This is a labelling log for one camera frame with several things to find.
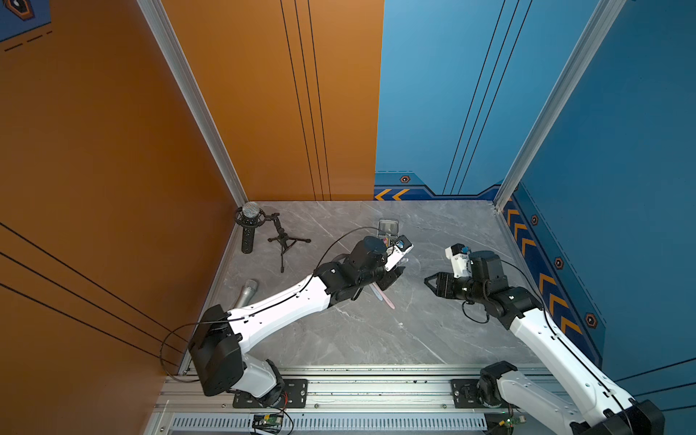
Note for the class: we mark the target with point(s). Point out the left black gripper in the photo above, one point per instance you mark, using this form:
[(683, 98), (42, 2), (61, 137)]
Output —
[(391, 276)]

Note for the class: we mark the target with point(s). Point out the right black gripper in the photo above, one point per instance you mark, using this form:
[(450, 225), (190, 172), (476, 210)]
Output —
[(444, 281)]

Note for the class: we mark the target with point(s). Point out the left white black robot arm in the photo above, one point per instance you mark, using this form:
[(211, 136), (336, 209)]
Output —
[(222, 340)]

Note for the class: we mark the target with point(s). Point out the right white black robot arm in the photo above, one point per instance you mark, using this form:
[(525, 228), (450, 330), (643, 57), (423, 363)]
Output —
[(597, 405)]

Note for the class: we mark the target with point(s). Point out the pink toothbrush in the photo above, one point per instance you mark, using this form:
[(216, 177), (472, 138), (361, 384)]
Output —
[(386, 299)]

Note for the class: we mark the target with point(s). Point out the far clear plastic cup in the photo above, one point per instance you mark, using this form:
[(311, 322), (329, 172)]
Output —
[(388, 227)]

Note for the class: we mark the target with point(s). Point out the black mini tripod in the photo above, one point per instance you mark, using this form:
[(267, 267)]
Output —
[(285, 241)]

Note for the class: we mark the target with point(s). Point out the silver metal cylinder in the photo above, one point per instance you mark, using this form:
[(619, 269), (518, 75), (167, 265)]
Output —
[(247, 292)]

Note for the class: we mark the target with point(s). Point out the right green circuit board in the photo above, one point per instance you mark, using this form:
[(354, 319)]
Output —
[(508, 426)]

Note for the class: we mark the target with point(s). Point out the green circuit board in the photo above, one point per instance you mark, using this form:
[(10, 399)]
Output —
[(267, 423), (508, 426)]

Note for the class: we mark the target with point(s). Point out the left green circuit board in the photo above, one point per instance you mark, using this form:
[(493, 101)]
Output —
[(267, 423)]

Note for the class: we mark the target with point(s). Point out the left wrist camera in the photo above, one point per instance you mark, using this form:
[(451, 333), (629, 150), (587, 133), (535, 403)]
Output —
[(397, 251)]

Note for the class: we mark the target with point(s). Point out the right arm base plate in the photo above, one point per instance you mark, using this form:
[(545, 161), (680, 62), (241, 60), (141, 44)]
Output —
[(480, 394)]

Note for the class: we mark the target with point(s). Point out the aluminium rail frame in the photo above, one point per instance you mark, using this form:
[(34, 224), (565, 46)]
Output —
[(350, 399)]

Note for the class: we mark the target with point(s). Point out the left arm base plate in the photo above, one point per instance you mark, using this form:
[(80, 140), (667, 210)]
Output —
[(291, 394)]

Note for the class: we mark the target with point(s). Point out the black microphone with mount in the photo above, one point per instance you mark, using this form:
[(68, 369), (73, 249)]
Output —
[(250, 217)]

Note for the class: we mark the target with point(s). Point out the right aluminium corner post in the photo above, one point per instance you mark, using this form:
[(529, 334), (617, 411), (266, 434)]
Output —
[(593, 35)]

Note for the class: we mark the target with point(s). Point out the aluminium corner post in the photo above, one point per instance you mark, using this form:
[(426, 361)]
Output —
[(593, 35), (162, 29)]

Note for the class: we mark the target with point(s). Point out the left aluminium corner post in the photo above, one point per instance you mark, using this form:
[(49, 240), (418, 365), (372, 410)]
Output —
[(162, 29)]

